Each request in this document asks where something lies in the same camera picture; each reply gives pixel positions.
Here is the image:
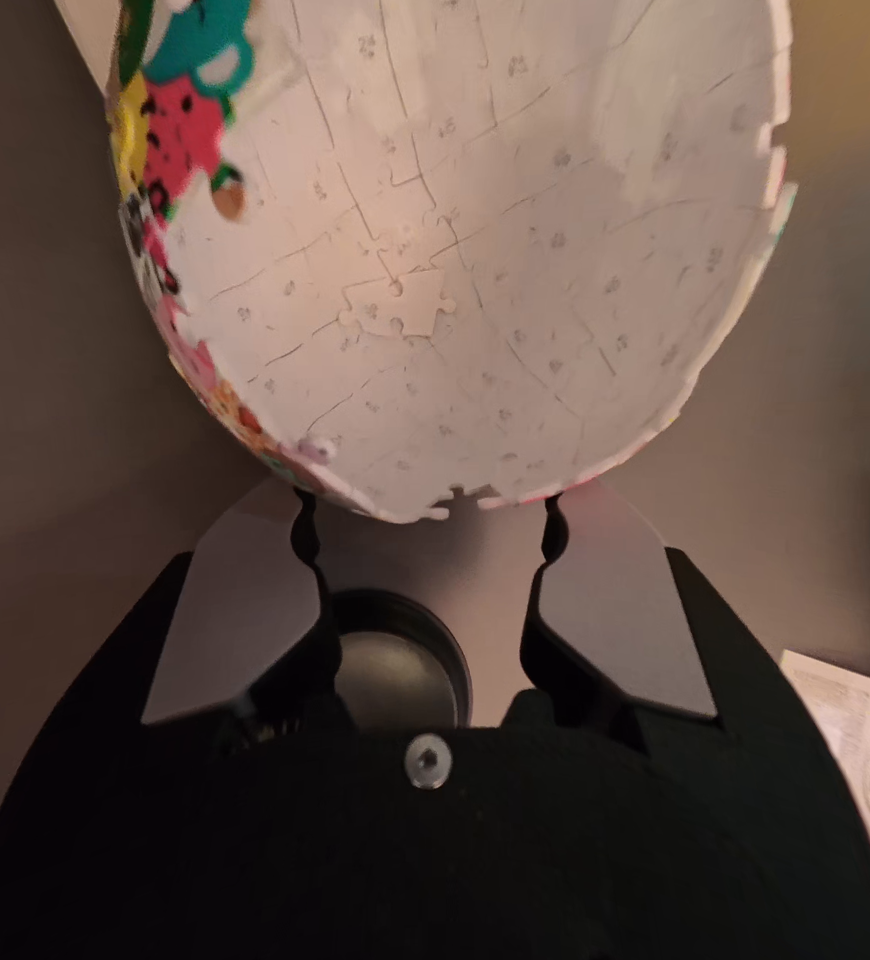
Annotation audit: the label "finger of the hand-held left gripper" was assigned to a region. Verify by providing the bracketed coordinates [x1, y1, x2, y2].
[52, 0, 118, 100]

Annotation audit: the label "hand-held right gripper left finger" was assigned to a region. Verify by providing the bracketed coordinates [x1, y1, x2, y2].
[140, 480, 341, 735]

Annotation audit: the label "black round ball stand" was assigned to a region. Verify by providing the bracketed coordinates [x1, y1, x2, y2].
[330, 588, 475, 730]

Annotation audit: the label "white instruction leaflet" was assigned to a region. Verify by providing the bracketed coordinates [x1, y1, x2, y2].
[780, 648, 870, 960]

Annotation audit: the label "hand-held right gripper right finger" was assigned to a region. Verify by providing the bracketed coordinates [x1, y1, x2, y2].
[519, 480, 722, 745]

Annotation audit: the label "joined white puzzle pieces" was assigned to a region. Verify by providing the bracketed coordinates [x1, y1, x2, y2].
[339, 268, 458, 340]

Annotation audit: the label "colourful cartoon puzzle ball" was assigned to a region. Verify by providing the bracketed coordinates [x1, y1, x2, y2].
[105, 0, 799, 525]

